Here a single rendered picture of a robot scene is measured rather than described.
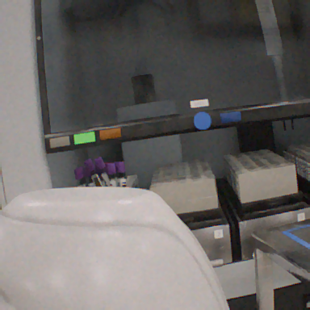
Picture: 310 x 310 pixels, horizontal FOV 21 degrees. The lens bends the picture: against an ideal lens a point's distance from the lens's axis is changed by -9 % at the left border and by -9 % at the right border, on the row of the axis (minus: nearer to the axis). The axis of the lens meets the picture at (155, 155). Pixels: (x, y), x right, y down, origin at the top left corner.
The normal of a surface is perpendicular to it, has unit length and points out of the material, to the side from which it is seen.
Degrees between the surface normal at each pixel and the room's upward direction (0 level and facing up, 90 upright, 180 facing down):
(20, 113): 90
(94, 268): 65
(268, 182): 90
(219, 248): 90
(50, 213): 45
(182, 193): 90
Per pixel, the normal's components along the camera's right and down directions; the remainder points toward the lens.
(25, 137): -0.02, 0.06
